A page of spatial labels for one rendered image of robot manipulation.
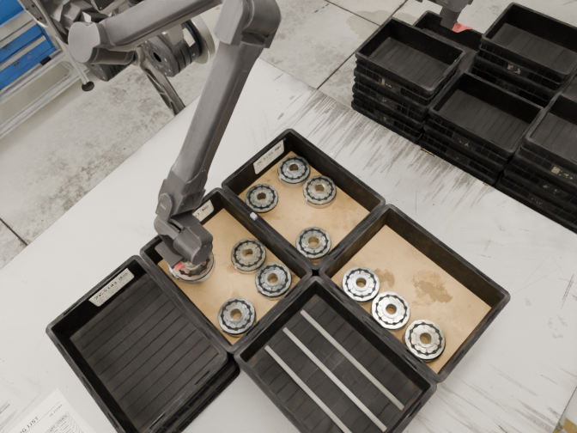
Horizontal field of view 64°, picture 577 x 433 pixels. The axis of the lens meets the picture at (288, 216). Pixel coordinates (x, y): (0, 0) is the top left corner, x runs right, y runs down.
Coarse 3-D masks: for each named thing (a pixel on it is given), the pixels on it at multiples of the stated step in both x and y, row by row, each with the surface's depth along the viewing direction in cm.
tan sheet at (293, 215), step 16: (272, 176) 149; (288, 192) 145; (288, 208) 143; (304, 208) 142; (336, 208) 142; (352, 208) 141; (272, 224) 140; (288, 224) 140; (304, 224) 140; (320, 224) 139; (336, 224) 139; (352, 224) 139; (288, 240) 137; (336, 240) 136
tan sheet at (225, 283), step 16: (208, 224) 142; (224, 224) 141; (240, 224) 141; (224, 240) 139; (224, 256) 136; (272, 256) 135; (224, 272) 134; (192, 288) 132; (208, 288) 132; (224, 288) 131; (240, 288) 131; (256, 288) 131; (208, 304) 129; (256, 304) 129; (272, 304) 128; (224, 336) 125
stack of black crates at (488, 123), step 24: (456, 96) 217; (480, 96) 214; (504, 96) 206; (432, 120) 206; (456, 120) 211; (480, 120) 210; (504, 120) 209; (528, 120) 206; (432, 144) 218; (456, 144) 206; (480, 144) 198; (504, 144) 203; (480, 168) 209; (504, 168) 200
